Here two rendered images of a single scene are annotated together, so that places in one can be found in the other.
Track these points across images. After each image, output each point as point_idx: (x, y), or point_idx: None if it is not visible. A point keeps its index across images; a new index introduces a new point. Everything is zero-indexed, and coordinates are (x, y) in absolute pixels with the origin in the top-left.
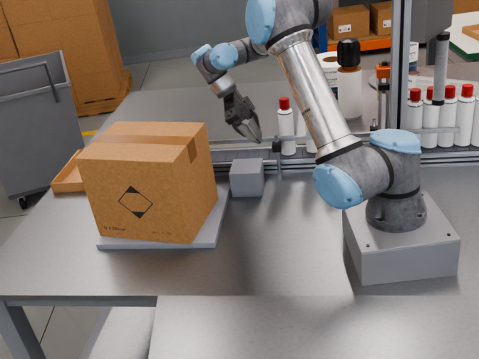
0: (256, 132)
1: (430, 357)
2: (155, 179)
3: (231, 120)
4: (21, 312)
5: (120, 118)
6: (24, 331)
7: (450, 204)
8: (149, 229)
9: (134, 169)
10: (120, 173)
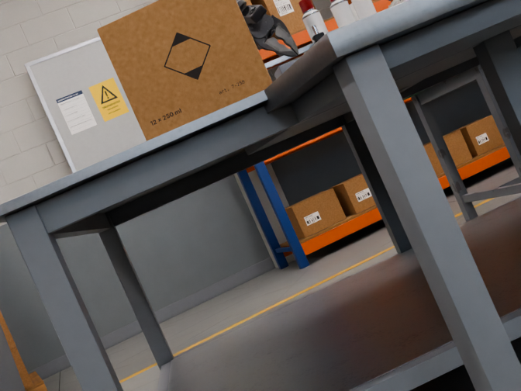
0: (289, 40)
1: None
2: (206, 6)
3: (257, 13)
4: (63, 261)
5: None
6: (75, 290)
7: None
8: (214, 91)
9: (177, 5)
10: (160, 20)
